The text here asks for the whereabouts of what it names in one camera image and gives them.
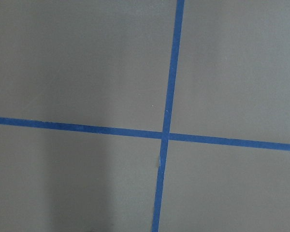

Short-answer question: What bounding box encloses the blue horizontal tape line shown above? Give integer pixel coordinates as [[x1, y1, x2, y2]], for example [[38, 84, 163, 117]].
[[0, 117, 290, 151]]

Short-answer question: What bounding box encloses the blue vertical tape line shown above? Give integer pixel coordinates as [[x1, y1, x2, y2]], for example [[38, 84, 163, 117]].
[[151, 0, 185, 232]]

